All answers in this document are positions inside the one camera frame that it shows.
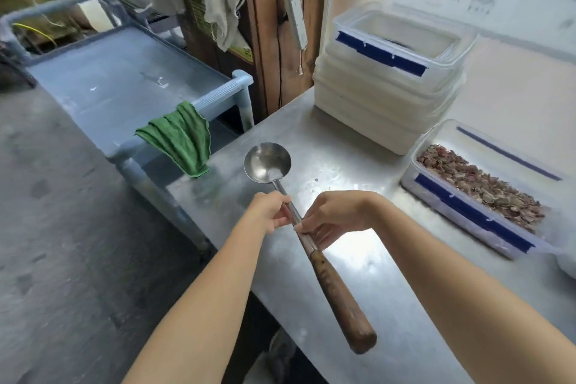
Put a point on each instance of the person's left hand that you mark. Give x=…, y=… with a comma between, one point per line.
x=267, y=215

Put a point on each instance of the person's right hand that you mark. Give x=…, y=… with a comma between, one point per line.
x=342, y=212

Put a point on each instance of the person's right forearm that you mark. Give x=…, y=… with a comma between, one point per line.
x=472, y=298

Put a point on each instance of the person's left forearm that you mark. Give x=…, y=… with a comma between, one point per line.
x=202, y=307

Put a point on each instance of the person's left grey shoe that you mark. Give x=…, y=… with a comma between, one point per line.
x=282, y=356

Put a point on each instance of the dark green cloth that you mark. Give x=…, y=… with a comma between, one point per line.
x=180, y=136

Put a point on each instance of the clear box of dried food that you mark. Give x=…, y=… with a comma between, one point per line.
x=472, y=212

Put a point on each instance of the dried brown food pieces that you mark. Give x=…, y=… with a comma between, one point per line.
x=477, y=185

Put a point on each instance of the clear container with blue clips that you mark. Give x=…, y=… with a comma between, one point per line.
x=396, y=35

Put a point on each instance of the grey plastic utility cart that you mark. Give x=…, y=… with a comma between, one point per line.
x=112, y=73

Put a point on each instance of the yellow paper sticker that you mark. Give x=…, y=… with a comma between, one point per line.
x=198, y=14

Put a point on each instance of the white plastic object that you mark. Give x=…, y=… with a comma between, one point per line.
x=568, y=264

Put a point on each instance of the brown wooden post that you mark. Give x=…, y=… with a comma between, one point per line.
x=265, y=59

